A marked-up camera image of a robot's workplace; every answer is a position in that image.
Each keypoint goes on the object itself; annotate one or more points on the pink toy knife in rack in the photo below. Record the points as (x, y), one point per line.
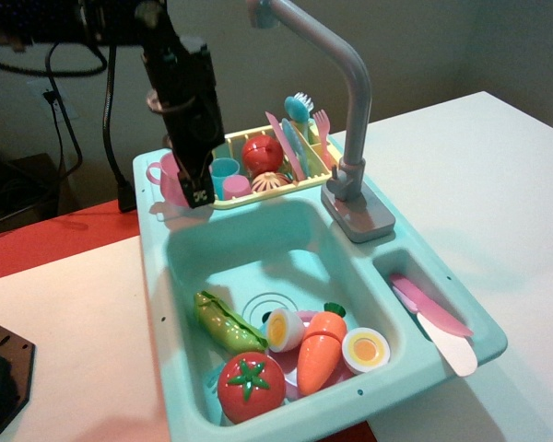
(289, 152)

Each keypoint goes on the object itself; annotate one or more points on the blue toy cup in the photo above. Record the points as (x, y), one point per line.
(221, 168)

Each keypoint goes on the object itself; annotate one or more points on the white toy spatula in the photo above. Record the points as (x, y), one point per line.
(456, 350)

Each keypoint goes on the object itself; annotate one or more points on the small pink toy cup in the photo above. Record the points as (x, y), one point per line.
(236, 186)

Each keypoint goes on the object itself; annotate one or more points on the yellow dish rack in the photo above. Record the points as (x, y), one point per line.
(234, 143)

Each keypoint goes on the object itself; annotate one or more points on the pink toy plate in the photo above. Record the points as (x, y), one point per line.
(288, 363)

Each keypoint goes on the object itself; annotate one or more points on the red toy apple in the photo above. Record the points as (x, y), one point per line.
(262, 153)

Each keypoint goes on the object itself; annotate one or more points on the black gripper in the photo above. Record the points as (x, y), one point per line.
(181, 72)

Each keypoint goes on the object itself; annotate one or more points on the red toy tomato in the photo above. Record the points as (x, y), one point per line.
(249, 385)

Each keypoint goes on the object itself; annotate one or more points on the green toy pea pod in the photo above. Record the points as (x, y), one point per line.
(226, 327)

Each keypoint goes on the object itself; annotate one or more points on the pink toy fork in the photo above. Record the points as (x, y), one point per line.
(323, 126)

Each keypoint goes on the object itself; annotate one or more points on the pink toy cup with handle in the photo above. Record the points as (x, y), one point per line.
(165, 174)

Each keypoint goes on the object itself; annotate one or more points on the left toy egg half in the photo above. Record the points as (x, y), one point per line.
(284, 330)

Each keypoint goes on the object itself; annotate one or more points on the black gooseneck clamp stand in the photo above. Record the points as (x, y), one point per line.
(113, 152)

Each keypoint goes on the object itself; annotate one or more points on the grey toy faucet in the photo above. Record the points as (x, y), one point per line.
(352, 204)

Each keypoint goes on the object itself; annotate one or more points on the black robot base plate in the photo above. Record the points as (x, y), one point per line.
(16, 370)

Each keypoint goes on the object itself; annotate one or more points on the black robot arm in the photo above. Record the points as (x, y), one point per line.
(94, 24)

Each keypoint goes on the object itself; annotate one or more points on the toy egg half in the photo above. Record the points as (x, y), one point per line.
(364, 349)
(284, 330)

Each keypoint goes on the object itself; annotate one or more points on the teal toy sink unit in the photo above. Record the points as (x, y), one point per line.
(287, 251)

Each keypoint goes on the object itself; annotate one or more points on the blue toy dish brush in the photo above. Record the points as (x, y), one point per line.
(299, 107)

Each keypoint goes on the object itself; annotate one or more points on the right toy egg half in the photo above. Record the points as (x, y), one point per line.
(364, 349)

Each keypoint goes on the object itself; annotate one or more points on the blue toy plate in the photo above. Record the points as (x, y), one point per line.
(297, 146)

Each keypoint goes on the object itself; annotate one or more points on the orange toy carrot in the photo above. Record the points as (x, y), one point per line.
(321, 348)

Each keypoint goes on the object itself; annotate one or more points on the white wall outlet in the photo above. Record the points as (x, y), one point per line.
(42, 90)

